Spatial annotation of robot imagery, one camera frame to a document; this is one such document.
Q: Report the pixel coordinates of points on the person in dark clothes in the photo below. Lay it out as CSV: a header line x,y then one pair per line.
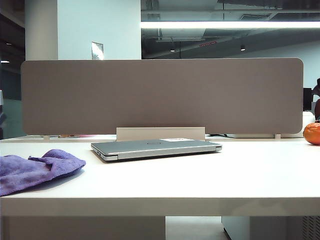
x,y
317,105

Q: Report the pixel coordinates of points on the silver closed laptop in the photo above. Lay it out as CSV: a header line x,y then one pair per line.
x,y
140,148

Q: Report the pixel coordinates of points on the pink paper sheet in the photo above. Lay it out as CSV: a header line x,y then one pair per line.
x,y
87,136

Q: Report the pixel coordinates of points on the white divider mounting bracket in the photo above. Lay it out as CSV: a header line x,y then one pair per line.
x,y
160,133

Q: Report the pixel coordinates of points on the orange mandarin fruit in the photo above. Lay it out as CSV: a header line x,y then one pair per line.
x,y
312,133

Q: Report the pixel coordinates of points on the paper notice on pillar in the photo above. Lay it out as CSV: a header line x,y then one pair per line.
x,y
97,51

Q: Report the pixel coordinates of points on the red illuminated sign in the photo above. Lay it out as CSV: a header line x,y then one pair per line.
x,y
208,44

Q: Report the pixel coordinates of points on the black computer monitor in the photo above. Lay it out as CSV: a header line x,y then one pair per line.
x,y
307,100

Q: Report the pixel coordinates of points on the purple microfibre rag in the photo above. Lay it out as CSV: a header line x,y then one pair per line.
x,y
25,172

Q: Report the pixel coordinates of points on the black pendant spot lamp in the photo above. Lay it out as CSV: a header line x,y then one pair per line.
x,y
172,50
242,48

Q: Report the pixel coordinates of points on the grey-brown felt desk divider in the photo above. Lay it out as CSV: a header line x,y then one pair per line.
x,y
162,95

